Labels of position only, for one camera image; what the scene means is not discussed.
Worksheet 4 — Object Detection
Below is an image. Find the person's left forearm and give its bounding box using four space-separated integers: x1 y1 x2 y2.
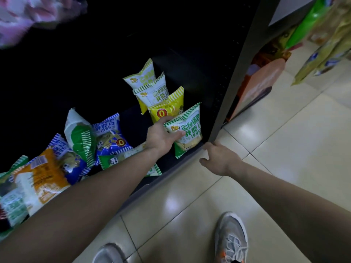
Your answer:
0 146 162 263

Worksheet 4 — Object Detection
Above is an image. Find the person's right forearm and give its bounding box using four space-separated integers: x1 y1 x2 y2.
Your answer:
233 164 351 263

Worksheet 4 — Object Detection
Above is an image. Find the pink white marshmallow bag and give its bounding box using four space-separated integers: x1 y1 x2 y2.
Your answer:
0 0 88 50

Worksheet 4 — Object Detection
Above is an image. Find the pile of snack packets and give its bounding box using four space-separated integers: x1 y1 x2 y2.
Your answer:
0 133 88 241

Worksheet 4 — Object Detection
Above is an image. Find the person's grey shoe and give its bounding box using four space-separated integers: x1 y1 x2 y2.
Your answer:
92 243 127 263
214 211 249 263

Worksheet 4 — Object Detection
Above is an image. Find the black shelf display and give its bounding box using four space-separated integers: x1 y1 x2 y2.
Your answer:
0 0 318 244

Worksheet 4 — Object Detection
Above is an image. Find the green hanging snack bag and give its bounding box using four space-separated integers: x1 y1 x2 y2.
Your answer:
285 0 329 50

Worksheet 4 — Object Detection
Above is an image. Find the yellow blue hanging bag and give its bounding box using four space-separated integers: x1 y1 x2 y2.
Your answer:
290 0 351 86

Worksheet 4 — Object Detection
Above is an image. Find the person's right grey shoe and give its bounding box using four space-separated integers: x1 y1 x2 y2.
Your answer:
214 211 249 263

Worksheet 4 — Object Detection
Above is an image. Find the person's left grey shoe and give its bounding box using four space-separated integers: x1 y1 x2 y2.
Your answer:
92 243 127 263

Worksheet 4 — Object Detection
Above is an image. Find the person's left hand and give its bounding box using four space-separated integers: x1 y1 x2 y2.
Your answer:
144 116 186 156

